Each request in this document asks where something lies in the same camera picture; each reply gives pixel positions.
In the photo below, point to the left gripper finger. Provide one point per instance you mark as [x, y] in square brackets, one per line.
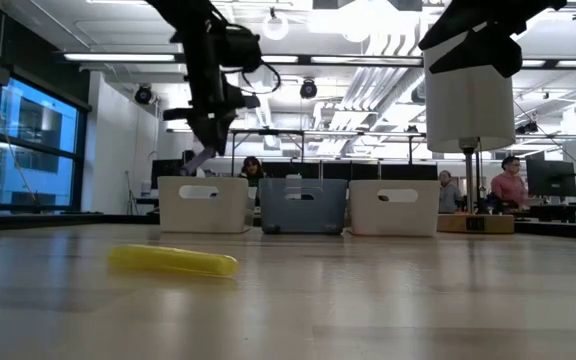
[224, 131]
[207, 134]

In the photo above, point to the person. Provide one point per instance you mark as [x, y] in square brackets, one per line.
[253, 170]
[450, 195]
[510, 185]

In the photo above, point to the white bottle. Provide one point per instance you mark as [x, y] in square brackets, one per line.
[145, 189]

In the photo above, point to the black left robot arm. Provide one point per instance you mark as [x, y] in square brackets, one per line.
[198, 40]

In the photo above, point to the white lamp shade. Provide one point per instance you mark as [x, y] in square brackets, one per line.
[468, 110]

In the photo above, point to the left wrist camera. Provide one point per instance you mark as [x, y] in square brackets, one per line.
[243, 47]

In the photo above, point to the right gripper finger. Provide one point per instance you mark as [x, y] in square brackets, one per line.
[465, 27]
[493, 50]

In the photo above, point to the wooden lamp base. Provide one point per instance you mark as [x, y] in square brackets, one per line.
[475, 223]

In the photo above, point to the round white pendant lamp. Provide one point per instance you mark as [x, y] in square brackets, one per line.
[275, 27]

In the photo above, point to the white plastic bin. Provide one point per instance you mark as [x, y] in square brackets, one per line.
[393, 220]
[203, 212]

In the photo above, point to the black monitor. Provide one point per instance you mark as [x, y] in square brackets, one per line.
[168, 172]
[550, 177]

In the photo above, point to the ceiling light strip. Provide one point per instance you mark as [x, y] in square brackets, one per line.
[363, 60]
[123, 57]
[278, 59]

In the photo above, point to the broom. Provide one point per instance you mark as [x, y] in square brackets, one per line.
[130, 195]

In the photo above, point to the window with dark frame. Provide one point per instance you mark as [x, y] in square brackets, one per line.
[33, 155]

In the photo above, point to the yellow highlighter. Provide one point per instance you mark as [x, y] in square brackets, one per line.
[173, 260]

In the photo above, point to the metal lamp pole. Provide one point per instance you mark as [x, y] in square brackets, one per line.
[469, 185]

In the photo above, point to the black round ceiling spotlight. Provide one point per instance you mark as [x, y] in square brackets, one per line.
[308, 89]
[143, 94]

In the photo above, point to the grey plastic bin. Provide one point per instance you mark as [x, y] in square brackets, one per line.
[303, 215]

